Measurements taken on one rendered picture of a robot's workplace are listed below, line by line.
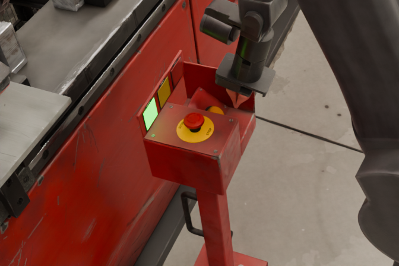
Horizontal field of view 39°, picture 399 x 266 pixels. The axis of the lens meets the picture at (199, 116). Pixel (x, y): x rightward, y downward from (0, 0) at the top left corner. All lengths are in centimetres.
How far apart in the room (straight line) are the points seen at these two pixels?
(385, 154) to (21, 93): 64
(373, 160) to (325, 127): 178
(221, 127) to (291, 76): 129
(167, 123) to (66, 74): 21
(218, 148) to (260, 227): 85
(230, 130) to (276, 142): 103
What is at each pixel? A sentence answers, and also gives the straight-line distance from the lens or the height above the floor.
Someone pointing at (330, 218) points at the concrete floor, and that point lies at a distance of 188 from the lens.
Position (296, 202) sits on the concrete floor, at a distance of 191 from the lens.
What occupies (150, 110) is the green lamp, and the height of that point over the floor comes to 82.
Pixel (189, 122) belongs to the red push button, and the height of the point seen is 81.
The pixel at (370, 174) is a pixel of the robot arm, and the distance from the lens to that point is 35.
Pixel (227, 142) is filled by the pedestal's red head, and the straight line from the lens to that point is 104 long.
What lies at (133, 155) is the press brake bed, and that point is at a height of 53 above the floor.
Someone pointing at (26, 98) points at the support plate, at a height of 100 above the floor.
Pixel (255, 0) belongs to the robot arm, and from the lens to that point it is 90.
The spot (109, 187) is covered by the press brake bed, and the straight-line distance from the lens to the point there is 132.
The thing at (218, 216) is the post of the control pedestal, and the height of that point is 46.
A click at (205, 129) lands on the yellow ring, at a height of 78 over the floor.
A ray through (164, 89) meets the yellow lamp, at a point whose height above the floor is 82.
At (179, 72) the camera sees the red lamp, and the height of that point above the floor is 81.
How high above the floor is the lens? 155
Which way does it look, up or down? 45 degrees down
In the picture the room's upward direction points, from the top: 8 degrees counter-clockwise
